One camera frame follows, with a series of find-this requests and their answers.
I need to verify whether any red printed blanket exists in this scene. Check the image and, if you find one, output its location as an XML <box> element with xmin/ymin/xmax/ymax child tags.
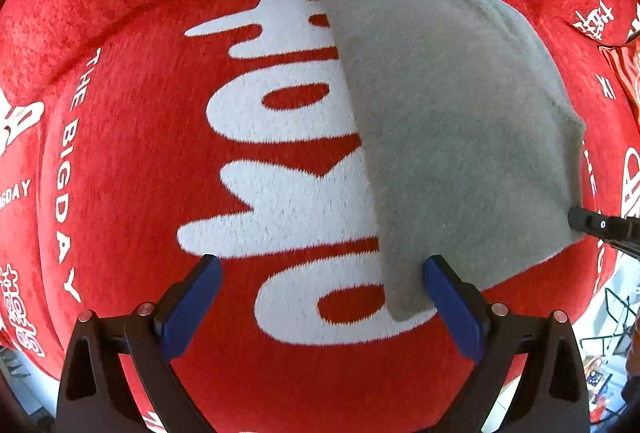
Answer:
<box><xmin>0</xmin><ymin>0</ymin><xmax>640</xmax><ymax>433</ymax></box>

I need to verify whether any grey shirt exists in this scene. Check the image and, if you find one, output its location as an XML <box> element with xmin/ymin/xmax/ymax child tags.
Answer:
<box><xmin>300</xmin><ymin>0</ymin><xmax>588</xmax><ymax>325</ymax></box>

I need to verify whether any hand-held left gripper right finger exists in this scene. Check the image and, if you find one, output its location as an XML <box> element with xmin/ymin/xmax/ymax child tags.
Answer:
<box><xmin>422</xmin><ymin>255</ymin><xmax>591</xmax><ymax>433</ymax></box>

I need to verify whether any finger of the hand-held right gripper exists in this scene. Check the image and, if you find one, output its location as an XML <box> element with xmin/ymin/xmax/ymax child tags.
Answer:
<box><xmin>568</xmin><ymin>206</ymin><xmax>640</xmax><ymax>259</ymax></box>

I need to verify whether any black metal rack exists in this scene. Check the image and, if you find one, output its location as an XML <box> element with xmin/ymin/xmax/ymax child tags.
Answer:
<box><xmin>580</xmin><ymin>287</ymin><xmax>638</xmax><ymax>356</ymax></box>

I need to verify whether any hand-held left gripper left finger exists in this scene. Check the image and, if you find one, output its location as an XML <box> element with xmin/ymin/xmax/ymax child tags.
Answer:
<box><xmin>55</xmin><ymin>254</ymin><xmax>223</xmax><ymax>433</ymax></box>

